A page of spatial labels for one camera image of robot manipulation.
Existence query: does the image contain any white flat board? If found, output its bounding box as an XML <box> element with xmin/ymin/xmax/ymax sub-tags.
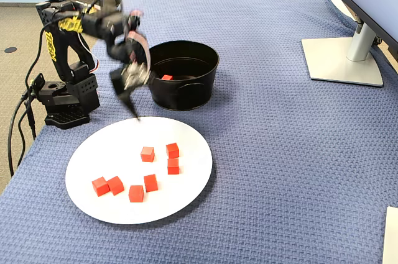
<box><xmin>382</xmin><ymin>206</ymin><xmax>398</xmax><ymax>264</ymax></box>

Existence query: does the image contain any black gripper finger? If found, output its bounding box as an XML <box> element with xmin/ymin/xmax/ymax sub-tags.
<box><xmin>109</xmin><ymin>70</ymin><xmax>140</xmax><ymax>121</ymax></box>
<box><xmin>132</xmin><ymin>83</ymin><xmax>147</xmax><ymax>121</ymax></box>

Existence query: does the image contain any black metal bucket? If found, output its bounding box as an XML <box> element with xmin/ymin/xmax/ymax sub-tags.
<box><xmin>146</xmin><ymin>40</ymin><xmax>220</xmax><ymax>112</ymax></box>

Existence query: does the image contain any silver monitor stand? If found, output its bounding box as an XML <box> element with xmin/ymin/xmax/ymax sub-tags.
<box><xmin>300</xmin><ymin>17</ymin><xmax>385</xmax><ymax>88</ymax></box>

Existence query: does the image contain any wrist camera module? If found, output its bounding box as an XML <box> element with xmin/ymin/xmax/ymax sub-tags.
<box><xmin>121</xmin><ymin>61</ymin><xmax>152</xmax><ymax>91</ymax></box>

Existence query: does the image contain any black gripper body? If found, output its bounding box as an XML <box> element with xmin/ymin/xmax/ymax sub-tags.
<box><xmin>107</xmin><ymin>39</ymin><xmax>150</xmax><ymax>68</ymax></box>

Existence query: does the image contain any blue woven cloth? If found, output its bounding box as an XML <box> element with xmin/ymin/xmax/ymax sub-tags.
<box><xmin>0</xmin><ymin>0</ymin><xmax>398</xmax><ymax>264</ymax></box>

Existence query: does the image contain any white round plate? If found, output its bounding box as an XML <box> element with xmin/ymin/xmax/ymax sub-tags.
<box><xmin>64</xmin><ymin>116</ymin><xmax>214</xmax><ymax>225</ymax></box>

